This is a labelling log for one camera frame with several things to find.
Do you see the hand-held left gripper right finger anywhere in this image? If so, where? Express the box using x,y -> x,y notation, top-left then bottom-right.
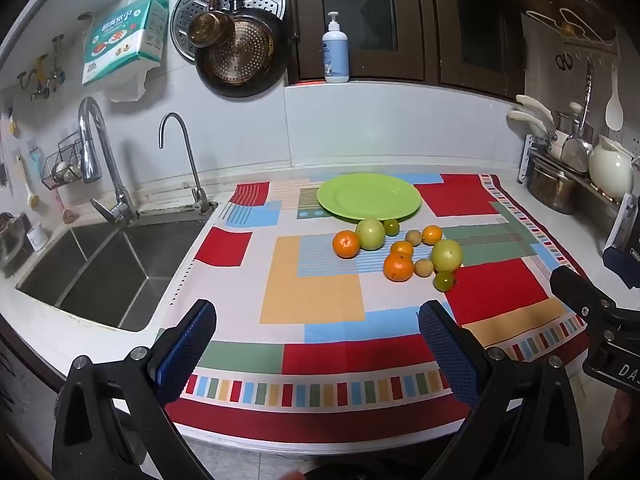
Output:
417,300 -> 586,480

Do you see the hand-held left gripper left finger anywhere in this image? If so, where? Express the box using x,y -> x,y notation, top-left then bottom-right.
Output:
52,299 -> 217,480

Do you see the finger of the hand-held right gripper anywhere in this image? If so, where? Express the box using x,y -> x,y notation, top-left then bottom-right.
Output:
602,245 -> 640,291
550,265 -> 621,319

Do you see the green apple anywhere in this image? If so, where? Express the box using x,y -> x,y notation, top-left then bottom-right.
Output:
355,218 -> 386,251
431,239 -> 463,273

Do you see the large orange tangerine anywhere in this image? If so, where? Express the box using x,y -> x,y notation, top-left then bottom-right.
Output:
383,252 -> 415,282

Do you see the green plate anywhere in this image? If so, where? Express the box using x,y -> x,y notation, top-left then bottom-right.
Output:
316,173 -> 422,222

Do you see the steel dish rack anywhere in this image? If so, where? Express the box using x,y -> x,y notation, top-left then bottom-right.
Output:
517,132 -> 640,261

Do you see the white ceramic pot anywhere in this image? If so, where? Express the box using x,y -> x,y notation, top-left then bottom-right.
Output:
588,136 -> 635,201

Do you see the steel cooking pot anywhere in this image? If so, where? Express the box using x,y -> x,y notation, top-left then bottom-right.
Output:
526,160 -> 583,216

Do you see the steel kitchen sink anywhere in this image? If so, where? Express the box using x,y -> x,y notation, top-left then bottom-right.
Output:
15,214 -> 212,333

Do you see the steel pot lid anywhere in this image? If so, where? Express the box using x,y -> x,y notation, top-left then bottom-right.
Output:
562,135 -> 594,174

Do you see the colourful patterned tablecloth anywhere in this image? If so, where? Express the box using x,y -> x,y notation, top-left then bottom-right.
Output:
164,173 -> 591,445

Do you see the white rice paddle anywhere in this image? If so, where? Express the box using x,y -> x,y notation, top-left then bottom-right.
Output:
605,62 -> 624,131

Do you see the steel ladle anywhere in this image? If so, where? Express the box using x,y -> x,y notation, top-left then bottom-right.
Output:
580,57 -> 597,132

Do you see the thin gooseneck faucet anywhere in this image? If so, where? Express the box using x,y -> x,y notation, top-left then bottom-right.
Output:
159,112 -> 211,215

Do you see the small white cup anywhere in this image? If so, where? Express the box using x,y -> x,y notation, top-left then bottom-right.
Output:
25,222 -> 49,253

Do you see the large chrome faucet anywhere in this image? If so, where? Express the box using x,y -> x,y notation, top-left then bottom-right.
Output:
77,96 -> 139,225

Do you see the white plastic bag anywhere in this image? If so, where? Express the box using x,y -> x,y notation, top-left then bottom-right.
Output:
106,66 -> 151,103

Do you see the black frying pan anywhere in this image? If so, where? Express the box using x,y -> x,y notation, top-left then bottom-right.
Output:
195,0 -> 289,99

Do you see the white pump bottle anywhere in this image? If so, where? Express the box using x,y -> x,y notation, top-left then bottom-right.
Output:
321,11 -> 351,84

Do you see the teal and white package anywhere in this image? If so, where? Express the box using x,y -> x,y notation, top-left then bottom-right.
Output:
82,0 -> 170,86

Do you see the small copper saucepan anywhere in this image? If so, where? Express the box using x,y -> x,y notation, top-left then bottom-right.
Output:
188,0 -> 236,49

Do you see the yellow handled dish brush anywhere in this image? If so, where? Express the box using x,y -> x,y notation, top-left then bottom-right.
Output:
15,155 -> 45,212

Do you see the wooden wall hook rail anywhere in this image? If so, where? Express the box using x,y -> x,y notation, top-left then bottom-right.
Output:
562,34 -> 621,57

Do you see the black wire basket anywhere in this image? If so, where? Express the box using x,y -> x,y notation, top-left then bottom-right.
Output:
41,131 -> 103,191

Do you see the bicycle shaped wall hook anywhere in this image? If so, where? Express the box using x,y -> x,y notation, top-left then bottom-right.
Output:
17,35 -> 67,102

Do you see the dark brown window frame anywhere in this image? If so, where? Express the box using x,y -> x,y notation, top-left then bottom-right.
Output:
276,0 -> 526,102

